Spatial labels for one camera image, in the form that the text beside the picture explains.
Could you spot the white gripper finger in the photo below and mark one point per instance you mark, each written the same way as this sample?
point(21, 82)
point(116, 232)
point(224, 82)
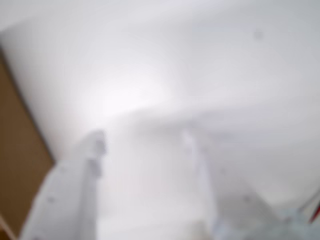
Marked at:
point(200, 175)
point(70, 190)

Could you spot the brown cardboard box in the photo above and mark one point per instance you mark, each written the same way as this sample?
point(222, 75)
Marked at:
point(20, 150)

